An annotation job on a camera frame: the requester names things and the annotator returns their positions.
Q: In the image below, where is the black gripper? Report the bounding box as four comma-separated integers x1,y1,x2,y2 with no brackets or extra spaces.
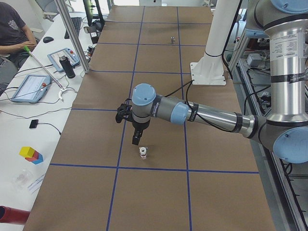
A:
132,120,150,145

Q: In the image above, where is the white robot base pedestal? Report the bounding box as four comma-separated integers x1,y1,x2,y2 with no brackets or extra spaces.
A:
191,0,242,86

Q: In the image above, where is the seated person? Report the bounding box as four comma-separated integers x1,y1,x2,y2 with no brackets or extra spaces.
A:
0,4,38,96

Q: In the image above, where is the black computer mouse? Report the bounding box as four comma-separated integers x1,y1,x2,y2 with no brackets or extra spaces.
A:
43,36,54,43

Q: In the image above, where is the near teach pendant tablet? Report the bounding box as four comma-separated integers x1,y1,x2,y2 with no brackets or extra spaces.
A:
11,75,51,103

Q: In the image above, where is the black water bottle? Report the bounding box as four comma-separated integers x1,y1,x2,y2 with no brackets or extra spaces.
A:
59,55,76,78

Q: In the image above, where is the grabber stick green handle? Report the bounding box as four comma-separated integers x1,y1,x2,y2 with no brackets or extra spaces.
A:
24,46,77,101

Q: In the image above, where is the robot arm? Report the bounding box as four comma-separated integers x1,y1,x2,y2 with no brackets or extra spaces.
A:
130,0,308,164

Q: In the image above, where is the teach pendant tablet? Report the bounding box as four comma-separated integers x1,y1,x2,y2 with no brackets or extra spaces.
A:
47,48,80,73
11,75,51,103

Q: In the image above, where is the yellow block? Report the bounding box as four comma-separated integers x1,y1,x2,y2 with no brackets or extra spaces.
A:
19,146,35,158

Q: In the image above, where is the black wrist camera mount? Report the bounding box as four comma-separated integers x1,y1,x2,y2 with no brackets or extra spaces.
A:
115,98,133,123

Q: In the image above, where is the far teach pendant tablet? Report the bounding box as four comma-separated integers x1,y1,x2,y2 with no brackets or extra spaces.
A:
47,48,80,73

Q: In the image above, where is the small black puck device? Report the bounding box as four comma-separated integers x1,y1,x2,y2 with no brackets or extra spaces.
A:
29,119,39,129

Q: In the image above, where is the blue block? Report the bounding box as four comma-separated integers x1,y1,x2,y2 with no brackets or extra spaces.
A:
32,153,43,165

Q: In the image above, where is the aluminium frame post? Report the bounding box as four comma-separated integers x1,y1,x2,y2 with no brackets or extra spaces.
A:
55,0,90,74

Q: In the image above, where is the red block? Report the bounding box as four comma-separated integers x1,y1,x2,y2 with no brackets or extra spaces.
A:
25,151,39,162

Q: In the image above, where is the black keyboard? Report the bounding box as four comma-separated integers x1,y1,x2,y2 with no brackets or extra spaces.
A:
71,17,82,36

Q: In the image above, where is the clear plastic bag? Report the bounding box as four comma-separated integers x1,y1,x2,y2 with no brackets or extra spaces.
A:
12,169,33,191

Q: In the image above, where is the red cylinder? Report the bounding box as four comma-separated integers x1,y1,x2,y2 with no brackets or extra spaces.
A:
0,206,30,225

